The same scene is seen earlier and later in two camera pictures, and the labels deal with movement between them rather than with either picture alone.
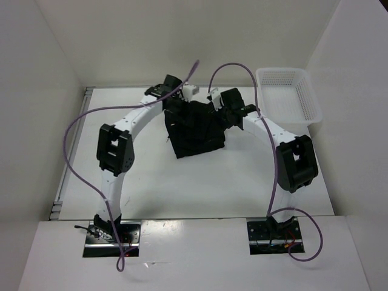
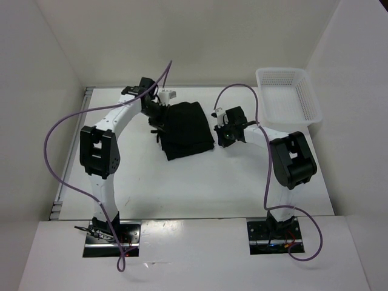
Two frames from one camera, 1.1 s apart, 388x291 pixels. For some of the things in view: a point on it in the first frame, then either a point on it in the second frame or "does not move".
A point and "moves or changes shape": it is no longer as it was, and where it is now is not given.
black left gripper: [179, 97] -> [162, 121]
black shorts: [194, 127] moves or changes shape
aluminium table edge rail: [73, 151] does not move
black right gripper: [228, 125] -> [222, 141]
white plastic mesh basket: [288, 97] does not move
